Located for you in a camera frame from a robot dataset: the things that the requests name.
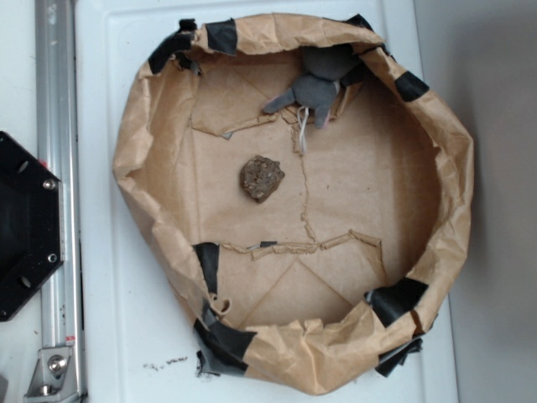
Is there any brown rock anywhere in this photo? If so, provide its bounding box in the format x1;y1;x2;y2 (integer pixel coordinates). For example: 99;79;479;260
239;155;285;203

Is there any aluminum extrusion rail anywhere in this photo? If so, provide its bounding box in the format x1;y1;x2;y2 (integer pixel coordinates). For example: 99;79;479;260
35;1;87;402

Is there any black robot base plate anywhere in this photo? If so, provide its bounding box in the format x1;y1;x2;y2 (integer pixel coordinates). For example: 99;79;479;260
0;132;63;322

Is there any brown paper bag bin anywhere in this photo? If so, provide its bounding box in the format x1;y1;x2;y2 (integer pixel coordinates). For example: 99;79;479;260
113;13;474;395

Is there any gray plush mouse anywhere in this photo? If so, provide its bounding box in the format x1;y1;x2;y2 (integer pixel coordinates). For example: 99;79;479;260
263;44;362;129

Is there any white plastic tray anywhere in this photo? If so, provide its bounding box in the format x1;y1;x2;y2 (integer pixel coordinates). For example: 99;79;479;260
75;1;422;402

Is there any metal corner bracket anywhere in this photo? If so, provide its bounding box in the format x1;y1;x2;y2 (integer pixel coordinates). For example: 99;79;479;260
23;346;78;402

